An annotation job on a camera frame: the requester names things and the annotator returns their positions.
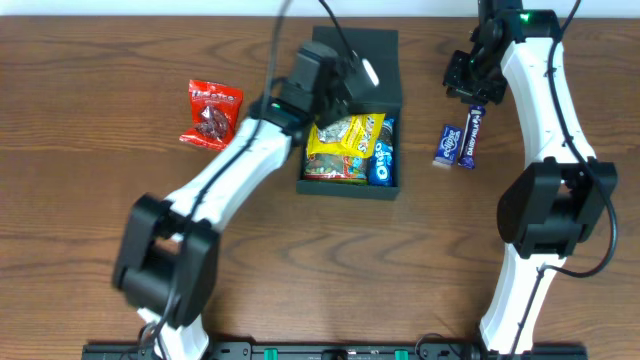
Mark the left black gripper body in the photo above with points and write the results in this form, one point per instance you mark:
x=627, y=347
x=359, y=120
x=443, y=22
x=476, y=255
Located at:
x=329, y=111

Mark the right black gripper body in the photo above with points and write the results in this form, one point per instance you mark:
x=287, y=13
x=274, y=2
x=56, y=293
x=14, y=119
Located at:
x=470, y=91

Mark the yellow Hacks candy bag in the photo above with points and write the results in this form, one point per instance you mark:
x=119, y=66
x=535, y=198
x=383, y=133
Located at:
x=352, y=136

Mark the blue Eclipse mint box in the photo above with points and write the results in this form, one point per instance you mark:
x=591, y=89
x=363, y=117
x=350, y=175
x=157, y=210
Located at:
x=448, y=146

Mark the Haribo gummy worms bag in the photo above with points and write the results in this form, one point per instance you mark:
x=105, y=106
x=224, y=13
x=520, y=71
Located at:
x=335, y=168

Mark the purple Dairy Milk bar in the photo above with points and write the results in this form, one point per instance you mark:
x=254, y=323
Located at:
x=474, y=121

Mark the blue Oreo cookie pack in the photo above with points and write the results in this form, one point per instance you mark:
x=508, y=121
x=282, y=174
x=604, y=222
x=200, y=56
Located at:
x=381, y=162

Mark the red Hacks candy bag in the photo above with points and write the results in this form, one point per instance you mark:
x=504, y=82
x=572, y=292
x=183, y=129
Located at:
x=214, y=113

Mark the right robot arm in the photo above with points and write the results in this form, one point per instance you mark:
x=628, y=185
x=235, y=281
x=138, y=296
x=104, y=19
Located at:
x=556, y=202

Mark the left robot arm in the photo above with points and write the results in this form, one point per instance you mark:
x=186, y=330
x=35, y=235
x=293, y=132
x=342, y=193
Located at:
x=167, y=263

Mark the dark green open box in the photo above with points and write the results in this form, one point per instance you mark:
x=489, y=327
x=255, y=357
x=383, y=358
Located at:
x=380, y=48

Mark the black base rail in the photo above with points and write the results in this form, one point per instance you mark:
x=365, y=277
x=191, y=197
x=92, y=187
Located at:
x=350, y=351

